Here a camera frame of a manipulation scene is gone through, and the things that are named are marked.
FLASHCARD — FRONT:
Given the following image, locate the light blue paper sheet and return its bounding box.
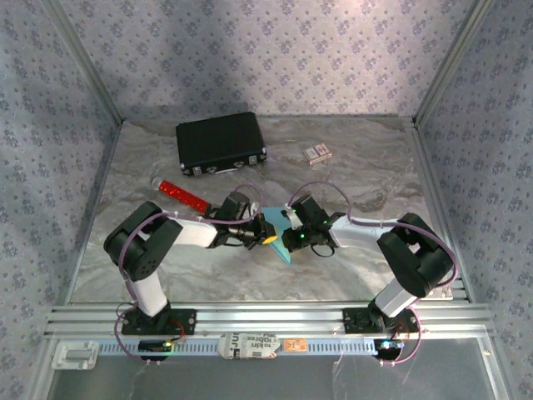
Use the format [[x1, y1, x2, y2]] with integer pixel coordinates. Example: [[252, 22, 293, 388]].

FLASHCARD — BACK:
[[261, 207, 295, 266]]

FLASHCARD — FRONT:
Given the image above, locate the red tube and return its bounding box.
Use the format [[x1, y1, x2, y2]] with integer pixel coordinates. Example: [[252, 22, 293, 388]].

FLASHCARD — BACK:
[[150, 175, 212, 213]]

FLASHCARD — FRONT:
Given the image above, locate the small playing card box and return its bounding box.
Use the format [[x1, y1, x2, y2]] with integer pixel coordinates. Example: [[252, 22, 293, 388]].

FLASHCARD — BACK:
[[302, 142, 333, 167]]

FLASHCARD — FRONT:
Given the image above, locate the black case with metal corners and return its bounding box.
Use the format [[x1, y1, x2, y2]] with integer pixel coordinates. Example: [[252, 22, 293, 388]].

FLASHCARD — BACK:
[[174, 111, 268, 178]]

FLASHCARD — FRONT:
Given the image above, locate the newspaper wrapped roll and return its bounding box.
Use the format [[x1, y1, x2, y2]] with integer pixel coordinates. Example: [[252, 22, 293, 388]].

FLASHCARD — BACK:
[[217, 332, 281, 360]]

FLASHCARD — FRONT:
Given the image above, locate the right small controller board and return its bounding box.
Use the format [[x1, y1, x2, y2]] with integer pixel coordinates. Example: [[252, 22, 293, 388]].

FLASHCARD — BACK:
[[373, 337, 406, 354]]

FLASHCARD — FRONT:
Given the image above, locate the small controller board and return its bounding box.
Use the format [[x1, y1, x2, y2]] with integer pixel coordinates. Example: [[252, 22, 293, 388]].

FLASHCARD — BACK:
[[137, 339, 174, 355], [373, 337, 406, 354]]

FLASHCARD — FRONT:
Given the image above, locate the left small controller board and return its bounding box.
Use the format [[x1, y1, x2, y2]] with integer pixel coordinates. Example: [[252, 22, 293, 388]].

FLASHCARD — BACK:
[[137, 339, 174, 355]]

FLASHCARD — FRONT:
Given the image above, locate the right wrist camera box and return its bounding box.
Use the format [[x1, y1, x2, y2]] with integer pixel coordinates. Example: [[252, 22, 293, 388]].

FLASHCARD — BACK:
[[283, 203, 301, 229]]

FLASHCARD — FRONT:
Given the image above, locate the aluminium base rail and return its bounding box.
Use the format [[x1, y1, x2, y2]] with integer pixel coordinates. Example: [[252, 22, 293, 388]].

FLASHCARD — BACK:
[[44, 302, 496, 337]]

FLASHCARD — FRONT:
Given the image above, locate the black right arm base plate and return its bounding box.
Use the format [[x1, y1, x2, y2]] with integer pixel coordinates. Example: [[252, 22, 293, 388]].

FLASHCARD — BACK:
[[342, 307, 420, 334]]

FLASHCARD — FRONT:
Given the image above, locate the slotted grey cable duct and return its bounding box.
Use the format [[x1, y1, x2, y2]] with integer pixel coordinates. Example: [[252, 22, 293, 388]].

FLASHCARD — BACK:
[[97, 337, 378, 358]]

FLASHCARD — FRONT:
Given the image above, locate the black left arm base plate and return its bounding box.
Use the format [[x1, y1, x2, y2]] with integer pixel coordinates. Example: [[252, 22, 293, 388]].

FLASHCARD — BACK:
[[120, 307, 197, 337]]

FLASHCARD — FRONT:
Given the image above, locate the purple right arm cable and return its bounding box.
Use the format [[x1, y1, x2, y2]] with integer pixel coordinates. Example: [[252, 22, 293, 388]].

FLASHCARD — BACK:
[[286, 181, 460, 368]]

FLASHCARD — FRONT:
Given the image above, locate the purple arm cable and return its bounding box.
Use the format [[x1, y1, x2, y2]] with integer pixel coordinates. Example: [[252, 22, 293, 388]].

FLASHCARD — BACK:
[[286, 181, 460, 368], [114, 182, 264, 368]]

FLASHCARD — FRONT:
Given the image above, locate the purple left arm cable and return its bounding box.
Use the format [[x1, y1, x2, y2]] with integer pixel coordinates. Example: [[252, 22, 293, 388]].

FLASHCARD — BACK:
[[114, 182, 264, 368]]

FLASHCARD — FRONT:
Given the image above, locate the white plastic bracket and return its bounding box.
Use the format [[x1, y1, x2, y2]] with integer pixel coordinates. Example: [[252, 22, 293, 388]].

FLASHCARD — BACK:
[[51, 340, 100, 371]]

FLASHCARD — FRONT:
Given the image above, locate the aluminium frame post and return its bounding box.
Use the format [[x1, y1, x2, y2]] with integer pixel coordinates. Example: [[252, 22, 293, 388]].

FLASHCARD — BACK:
[[411, 0, 495, 128], [43, 0, 125, 126]]

